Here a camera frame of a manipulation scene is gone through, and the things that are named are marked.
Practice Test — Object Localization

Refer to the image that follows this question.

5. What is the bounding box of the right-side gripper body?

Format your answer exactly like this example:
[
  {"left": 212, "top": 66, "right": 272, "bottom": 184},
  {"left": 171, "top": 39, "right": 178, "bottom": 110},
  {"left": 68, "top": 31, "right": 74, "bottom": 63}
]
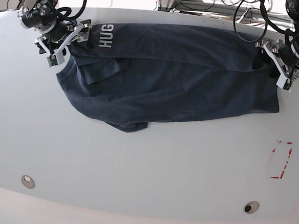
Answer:
[{"left": 35, "top": 19, "right": 92, "bottom": 58}]

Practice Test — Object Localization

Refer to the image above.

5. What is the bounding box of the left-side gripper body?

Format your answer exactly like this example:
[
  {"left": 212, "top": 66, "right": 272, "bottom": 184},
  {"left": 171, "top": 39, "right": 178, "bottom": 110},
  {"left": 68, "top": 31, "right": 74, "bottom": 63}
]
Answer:
[{"left": 255, "top": 39, "right": 299, "bottom": 87}]

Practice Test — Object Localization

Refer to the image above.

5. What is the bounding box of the dark blue T-shirt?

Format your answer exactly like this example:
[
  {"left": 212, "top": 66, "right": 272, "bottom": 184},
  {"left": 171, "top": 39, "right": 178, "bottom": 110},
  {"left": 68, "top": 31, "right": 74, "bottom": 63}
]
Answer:
[{"left": 56, "top": 23, "right": 280, "bottom": 132}]

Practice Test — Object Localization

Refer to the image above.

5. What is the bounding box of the left-side robot arm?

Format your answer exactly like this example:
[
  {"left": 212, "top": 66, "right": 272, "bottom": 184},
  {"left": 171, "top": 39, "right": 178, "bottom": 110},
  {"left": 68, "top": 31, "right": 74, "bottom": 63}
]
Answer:
[{"left": 35, "top": 0, "right": 299, "bottom": 91}]

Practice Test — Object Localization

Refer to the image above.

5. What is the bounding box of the right-side robot arm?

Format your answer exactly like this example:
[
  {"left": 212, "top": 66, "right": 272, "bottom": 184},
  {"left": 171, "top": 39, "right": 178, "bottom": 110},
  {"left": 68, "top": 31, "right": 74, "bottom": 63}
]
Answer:
[{"left": 18, "top": 0, "right": 92, "bottom": 66}]

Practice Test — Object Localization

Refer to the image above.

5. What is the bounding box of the red tape rectangle marking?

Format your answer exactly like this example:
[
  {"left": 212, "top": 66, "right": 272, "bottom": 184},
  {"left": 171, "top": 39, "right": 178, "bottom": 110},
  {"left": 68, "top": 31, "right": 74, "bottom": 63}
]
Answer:
[{"left": 268, "top": 141, "right": 293, "bottom": 180}]

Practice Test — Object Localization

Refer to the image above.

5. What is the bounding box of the left table grommet hole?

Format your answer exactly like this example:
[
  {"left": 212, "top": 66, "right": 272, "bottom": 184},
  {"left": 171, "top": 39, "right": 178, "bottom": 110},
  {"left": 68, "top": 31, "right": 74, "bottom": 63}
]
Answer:
[{"left": 21, "top": 175, "right": 36, "bottom": 189}]

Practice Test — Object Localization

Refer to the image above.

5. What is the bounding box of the table grommet hole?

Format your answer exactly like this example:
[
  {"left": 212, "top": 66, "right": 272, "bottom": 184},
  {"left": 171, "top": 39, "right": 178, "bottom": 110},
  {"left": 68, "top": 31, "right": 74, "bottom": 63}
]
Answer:
[
  {"left": 21, "top": 175, "right": 36, "bottom": 189},
  {"left": 243, "top": 201, "right": 260, "bottom": 214}
]

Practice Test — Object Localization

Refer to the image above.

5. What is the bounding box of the right table grommet hole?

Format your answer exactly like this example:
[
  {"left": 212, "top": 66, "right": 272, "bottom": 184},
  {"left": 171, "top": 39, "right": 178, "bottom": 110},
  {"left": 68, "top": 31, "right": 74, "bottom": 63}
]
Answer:
[{"left": 243, "top": 201, "right": 260, "bottom": 214}]

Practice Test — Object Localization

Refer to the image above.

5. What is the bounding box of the left-side wrist camera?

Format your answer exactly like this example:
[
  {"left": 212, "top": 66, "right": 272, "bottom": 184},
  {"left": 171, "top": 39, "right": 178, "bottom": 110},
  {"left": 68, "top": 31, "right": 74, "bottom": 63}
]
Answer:
[{"left": 283, "top": 80, "right": 295, "bottom": 93}]

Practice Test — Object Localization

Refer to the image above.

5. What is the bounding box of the right-side wrist camera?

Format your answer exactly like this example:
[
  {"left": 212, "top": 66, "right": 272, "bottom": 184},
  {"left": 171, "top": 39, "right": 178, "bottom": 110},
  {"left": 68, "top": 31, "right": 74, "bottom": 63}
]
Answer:
[{"left": 47, "top": 53, "right": 65, "bottom": 67}]

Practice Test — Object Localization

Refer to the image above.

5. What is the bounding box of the right-side arm black cable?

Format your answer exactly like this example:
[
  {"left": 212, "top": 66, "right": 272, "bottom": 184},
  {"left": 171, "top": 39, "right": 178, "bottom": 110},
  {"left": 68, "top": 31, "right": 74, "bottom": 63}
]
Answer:
[{"left": 53, "top": 0, "right": 88, "bottom": 24}]

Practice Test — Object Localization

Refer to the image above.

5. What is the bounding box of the left-side arm black cable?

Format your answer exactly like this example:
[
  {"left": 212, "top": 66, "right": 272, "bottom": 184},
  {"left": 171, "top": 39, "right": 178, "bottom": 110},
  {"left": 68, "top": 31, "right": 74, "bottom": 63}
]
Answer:
[{"left": 231, "top": 0, "right": 296, "bottom": 46}]

